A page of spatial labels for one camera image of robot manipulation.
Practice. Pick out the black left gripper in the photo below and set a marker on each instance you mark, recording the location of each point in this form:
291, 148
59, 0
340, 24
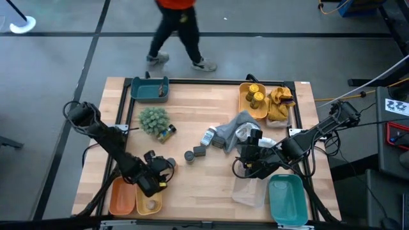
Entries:
151, 185

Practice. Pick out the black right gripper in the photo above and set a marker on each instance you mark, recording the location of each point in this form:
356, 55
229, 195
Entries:
260, 159

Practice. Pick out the small glass spice jar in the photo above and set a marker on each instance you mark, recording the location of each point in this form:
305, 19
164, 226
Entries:
151, 204

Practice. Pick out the clear plastic bin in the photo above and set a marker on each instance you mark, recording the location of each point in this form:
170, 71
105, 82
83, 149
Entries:
249, 193

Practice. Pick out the green label spice jar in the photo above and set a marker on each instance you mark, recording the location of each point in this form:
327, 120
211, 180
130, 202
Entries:
166, 134

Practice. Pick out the black spice tin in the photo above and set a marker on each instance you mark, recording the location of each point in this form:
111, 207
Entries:
199, 150
219, 142

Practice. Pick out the yellow lid spice jar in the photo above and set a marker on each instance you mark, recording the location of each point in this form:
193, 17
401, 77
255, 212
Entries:
252, 90
257, 99

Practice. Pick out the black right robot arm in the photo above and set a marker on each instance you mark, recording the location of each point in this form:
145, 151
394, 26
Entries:
319, 131

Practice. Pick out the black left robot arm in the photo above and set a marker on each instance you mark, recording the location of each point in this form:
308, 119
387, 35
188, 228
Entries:
108, 143

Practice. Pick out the yellow plastic bin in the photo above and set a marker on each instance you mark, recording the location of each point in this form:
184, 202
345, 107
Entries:
143, 207
246, 108

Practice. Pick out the orange plastic bin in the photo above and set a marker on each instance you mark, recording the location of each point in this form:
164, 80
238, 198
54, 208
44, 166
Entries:
122, 199

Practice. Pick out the white cloth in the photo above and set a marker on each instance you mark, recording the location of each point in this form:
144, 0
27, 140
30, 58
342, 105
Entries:
243, 131

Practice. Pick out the grey cloth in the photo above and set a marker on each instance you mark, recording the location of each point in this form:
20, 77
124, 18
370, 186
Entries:
228, 127

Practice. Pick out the teal green plastic bin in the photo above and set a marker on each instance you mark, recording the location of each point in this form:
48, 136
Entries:
287, 201

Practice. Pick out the mustard yellow cloth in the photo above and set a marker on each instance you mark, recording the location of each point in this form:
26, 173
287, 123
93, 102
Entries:
279, 102

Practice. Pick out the green artificial succulent plant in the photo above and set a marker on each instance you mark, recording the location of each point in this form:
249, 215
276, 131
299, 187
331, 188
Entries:
154, 119

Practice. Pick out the dark teal plastic bin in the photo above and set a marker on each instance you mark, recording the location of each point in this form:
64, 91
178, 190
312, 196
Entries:
145, 91

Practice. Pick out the grey cabinet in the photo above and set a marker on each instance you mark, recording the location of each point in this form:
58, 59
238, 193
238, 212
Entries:
383, 159

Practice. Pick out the red device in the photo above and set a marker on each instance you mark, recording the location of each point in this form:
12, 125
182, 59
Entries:
391, 134

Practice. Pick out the white printed sticker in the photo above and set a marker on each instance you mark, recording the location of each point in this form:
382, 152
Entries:
396, 107

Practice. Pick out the grey chair leg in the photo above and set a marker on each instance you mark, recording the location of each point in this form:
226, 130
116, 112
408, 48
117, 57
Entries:
11, 142

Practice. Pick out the person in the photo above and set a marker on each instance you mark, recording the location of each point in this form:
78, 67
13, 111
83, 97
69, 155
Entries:
179, 28

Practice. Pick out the blue box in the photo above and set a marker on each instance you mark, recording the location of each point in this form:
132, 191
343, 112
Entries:
358, 7

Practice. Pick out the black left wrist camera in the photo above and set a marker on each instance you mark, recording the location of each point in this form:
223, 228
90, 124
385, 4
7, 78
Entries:
156, 163

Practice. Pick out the silver aluminium rail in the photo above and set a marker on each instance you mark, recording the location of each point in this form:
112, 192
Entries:
159, 223

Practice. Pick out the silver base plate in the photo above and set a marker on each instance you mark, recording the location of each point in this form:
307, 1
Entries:
122, 127
294, 132

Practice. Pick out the black metal table frame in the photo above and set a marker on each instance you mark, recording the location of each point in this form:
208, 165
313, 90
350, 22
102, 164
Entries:
207, 81

